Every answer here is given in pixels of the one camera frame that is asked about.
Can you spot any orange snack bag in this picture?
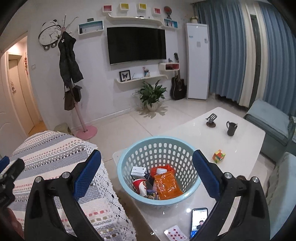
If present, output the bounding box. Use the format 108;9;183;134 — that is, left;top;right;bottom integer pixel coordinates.
154;171;183;200

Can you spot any white room door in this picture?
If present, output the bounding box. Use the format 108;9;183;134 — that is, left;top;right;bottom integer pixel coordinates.
1;53;28;156

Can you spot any striped woven cloth cover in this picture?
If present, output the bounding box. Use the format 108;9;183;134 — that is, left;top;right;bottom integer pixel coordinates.
9;131;136;240

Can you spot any smartphone with lit screen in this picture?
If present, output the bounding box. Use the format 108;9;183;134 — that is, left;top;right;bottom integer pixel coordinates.
190;207;208;238

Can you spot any rubik cube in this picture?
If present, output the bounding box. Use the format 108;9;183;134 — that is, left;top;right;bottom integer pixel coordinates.
212;150;226;164

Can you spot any playing card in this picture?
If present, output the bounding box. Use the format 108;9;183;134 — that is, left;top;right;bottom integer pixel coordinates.
164;225;188;241

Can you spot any black mug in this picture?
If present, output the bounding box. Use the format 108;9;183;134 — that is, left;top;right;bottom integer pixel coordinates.
226;121;238;137

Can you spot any brown hanging bag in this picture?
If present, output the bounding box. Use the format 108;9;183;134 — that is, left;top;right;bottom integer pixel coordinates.
64;90;75;111

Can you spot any pink coat rack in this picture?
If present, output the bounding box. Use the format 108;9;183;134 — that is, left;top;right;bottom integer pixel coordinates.
61;14;97;141

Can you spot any teal sofa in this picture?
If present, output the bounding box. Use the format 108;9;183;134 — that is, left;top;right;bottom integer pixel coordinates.
244;100;295;240

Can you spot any light blue laundry basket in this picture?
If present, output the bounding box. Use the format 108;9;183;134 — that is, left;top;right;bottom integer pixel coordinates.
117;137;201;208

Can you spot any black phone stand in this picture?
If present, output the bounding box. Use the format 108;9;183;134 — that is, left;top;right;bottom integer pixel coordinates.
206;113;217;128

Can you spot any white small box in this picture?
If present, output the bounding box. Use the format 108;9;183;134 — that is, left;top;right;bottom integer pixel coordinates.
130;166;149;179

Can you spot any black jacket on rack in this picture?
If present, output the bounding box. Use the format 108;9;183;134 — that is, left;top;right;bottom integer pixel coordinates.
58;31;83;88

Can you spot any white standing air conditioner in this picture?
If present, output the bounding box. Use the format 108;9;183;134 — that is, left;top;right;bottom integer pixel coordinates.
186;23;210;100

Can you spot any black acoustic guitar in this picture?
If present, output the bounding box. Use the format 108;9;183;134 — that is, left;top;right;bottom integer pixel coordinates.
170;52;188;101

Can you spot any green potted plant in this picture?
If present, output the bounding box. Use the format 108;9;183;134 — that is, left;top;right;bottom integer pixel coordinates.
135;80;167;112

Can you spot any blue curtain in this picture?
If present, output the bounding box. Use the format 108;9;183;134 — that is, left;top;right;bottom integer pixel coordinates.
193;1;295;115

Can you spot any panda wall clock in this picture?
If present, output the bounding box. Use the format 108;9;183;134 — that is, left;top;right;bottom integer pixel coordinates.
38;19;61;51

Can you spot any lower white wall shelf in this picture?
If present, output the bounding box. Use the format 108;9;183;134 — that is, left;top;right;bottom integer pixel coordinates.
114;74;168;84

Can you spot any white wall shelf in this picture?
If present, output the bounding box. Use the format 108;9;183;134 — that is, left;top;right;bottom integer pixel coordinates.
106;14;163;27
114;74;168;84

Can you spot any butterfly picture frame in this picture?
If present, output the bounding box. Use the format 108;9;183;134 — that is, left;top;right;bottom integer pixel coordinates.
119;70;132;82

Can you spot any black wall television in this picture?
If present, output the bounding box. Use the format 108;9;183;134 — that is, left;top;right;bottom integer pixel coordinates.
107;27;167;65

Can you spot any upper white wall shelf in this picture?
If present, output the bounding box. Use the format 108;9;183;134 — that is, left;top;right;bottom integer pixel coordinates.
106;14;163;27

